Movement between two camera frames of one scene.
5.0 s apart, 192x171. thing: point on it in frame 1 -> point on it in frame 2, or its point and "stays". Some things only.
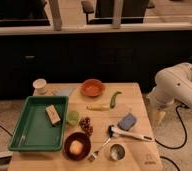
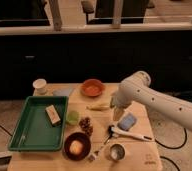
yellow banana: [98, 108] stays
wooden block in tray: [52, 114] stays
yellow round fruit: [76, 147] stays
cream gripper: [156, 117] -> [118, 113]
